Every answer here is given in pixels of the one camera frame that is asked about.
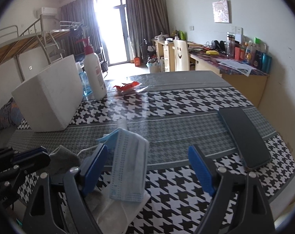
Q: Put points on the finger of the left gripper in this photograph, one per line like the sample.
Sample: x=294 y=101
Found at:
x=30 y=162
x=9 y=151

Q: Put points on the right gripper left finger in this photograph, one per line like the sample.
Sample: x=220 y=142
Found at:
x=44 y=213

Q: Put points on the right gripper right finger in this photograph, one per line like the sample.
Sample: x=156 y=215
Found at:
x=252 y=213

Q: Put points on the grey sock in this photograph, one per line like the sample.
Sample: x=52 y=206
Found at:
x=62 y=160

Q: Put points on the blue face mask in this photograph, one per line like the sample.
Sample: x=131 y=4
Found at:
x=130 y=152

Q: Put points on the blue plaid quilt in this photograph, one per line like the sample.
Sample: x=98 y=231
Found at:
x=10 y=115

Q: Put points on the white foam box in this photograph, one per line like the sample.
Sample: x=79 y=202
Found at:
x=48 y=101

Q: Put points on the black smartphone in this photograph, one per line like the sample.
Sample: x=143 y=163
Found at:
x=251 y=148

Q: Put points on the white pump lotion bottle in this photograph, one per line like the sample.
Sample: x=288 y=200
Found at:
x=93 y=69

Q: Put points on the metal bunk bed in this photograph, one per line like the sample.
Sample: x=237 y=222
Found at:
x=46 y=33

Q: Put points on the red snack packet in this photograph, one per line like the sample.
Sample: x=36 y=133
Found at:
x=128 y=88

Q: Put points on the houndstooth tablecloth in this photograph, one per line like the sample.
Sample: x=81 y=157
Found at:
x=173 y=111

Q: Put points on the orange box on floor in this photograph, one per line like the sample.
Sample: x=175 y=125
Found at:
x=137 y=61

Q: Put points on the wooden desk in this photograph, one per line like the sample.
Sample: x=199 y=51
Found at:
x=251 y=86

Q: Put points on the white bucket on floor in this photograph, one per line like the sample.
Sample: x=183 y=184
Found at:
x=153 y=65

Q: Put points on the white air conditioner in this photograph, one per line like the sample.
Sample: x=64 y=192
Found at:
x=46 y=11

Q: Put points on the papers on desk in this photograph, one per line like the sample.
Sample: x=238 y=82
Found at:
x=238 y=66

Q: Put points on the left brown curtain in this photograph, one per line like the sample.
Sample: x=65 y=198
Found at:
x=81 y=12

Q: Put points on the brown curtain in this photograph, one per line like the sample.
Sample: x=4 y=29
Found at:
x=146 y=19
x=81 y=12

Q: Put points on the teal bottle on desk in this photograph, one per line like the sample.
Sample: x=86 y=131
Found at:
x=266 y=63

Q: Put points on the smiley wooden chair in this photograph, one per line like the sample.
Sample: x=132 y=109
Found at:
x=182 y=59

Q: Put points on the glass balcony door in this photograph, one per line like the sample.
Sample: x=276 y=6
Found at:
x=112 y=21

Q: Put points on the yellow object on desk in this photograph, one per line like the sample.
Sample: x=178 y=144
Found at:
x=212 y=52

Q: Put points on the right brown curtain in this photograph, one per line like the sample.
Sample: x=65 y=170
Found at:
x=146 y=19

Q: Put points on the cartoon wall picture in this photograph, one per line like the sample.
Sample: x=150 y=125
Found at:
x=221 y=11

